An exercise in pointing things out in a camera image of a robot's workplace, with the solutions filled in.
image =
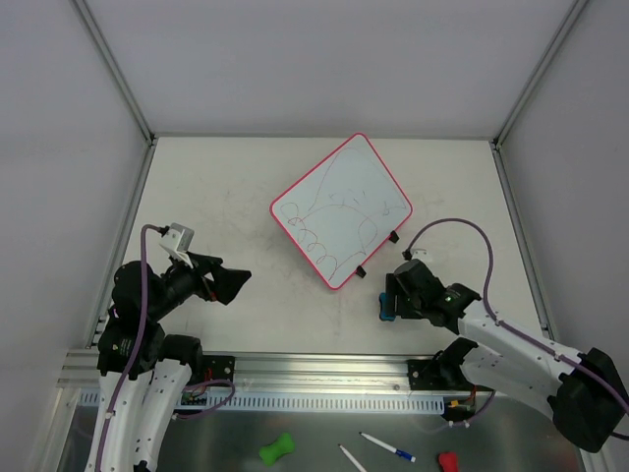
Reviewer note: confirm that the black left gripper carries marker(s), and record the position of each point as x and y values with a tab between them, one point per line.
207	277

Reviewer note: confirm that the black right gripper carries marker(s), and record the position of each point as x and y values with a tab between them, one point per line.
399	301

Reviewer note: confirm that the blue whiteboard eraser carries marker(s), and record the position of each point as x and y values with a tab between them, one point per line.
386	307

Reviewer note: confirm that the pink framed whiteboard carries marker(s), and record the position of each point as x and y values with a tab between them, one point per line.
342	210

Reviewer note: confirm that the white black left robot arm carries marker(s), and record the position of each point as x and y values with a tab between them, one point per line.
143	370

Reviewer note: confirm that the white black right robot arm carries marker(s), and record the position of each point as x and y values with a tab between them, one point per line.
582	394

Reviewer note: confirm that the white marker blue cap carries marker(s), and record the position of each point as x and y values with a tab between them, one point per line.
398	452

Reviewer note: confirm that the green bone shaped toy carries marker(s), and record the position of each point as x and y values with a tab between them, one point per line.
272	452

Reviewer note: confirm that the white marker red tip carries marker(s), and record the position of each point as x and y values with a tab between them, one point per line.
352	459

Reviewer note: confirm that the red toy piece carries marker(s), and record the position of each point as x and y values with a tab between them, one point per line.
448	461

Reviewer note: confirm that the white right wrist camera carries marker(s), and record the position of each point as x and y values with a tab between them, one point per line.
417	254

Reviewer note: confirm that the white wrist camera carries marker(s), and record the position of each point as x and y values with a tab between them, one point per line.
176	241
417	254

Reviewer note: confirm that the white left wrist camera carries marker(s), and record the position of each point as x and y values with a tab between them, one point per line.
176	241

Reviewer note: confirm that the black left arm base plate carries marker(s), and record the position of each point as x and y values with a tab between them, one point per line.
216	367

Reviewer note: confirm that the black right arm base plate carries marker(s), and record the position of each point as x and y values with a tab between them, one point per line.
435	375

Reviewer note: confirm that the aluminium mounting rail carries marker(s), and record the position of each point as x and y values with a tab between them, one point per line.
322	373

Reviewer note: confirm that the white slotted cable duct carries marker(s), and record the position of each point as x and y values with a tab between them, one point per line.
344	403

